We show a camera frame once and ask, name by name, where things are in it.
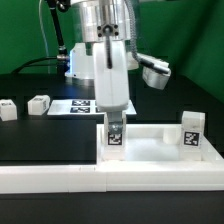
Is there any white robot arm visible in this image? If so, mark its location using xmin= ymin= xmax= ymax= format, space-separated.
xmin=66 ymin=0 xmax=171 ymax=134

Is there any white square tabletop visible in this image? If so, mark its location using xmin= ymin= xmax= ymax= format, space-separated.
xmin=97 ymin=124 xmax=214 ymax=162

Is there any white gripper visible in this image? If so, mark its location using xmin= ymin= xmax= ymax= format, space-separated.
xmin=93 ymin=41 xmax=129 ymax=134

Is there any black cable on table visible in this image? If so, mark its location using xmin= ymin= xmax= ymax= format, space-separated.
xmin=11 ymin=57 xmax=68 ymax=75

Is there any grey cable behind pole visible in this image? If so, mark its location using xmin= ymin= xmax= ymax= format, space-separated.
xmin=38 ymin=0 xmax=51 ymax=75

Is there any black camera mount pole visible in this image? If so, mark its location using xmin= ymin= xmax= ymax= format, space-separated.
xmin=45 ymin=0 xmax=71 ymax=58

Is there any white marker sheet with tags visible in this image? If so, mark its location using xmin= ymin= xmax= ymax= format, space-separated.
xmin=46 ymin=99 xmax=137 ymax=117

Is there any white L-shaped obstacle fence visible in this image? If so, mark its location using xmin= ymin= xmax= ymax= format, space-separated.
xmin=0 ymin=126 xmax=224 ymax=195

